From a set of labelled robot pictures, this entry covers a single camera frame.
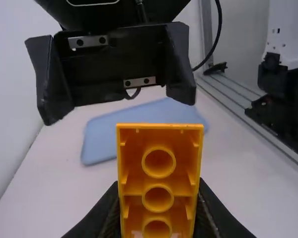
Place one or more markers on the yellow toy brick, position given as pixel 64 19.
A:
pixel 159 161

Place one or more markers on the blue mat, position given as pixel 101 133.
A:
pixel 101 138

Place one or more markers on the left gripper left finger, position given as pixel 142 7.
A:
pixel 101 215

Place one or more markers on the silver rails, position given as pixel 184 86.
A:
pixel 228 94

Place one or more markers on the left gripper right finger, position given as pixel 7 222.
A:
pixel 213 218

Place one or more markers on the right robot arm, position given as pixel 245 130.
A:
pixel 283 81

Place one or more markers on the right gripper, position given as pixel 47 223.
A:
pixel 109 64

